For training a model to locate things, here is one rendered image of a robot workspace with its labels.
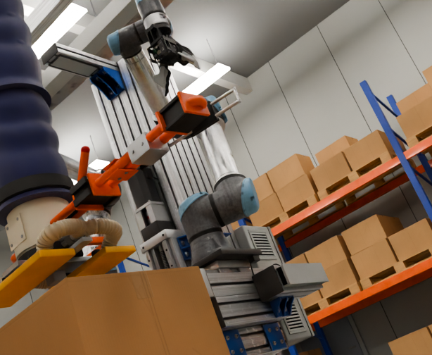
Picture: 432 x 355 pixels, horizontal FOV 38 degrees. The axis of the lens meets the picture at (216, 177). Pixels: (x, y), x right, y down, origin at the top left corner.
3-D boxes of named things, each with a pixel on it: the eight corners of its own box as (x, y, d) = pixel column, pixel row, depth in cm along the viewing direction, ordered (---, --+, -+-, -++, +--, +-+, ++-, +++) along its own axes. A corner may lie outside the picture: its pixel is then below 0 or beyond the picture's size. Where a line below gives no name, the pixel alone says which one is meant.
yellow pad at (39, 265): (-25, 311, 163) (-28, 294, 165) (10, 307, 171) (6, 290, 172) (40, 256, 144) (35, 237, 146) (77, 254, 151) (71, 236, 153)
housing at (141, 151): (130, 164, 141) (124, 147, 142) (153, 166, 146) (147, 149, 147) (148, 148, 137) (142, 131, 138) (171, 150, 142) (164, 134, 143)
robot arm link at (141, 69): (164, 138, 242) (104, 29, 213) (189, 127, 241) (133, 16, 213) (167, 154, 233) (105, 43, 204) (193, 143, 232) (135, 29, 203)
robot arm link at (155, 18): (155, 30, 203) (172, 15, 199) (159, 41, 201) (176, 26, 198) (138, 24, 197) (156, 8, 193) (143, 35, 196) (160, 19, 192)
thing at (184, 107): (161, 132, 133) (154, 113, 135) (186, 135, 138) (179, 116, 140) (186, 110, 128) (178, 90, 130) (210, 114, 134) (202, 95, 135)
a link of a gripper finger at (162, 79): (148, 93, 192) (153, 63, 192) (160, 96, 197) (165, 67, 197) (155, 93, 190) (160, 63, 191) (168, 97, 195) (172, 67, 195)
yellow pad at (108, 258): (39, 303, 177) (35, 287, 179) (70, 300, 185) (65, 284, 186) (106, 253, 158) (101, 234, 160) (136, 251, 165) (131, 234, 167)
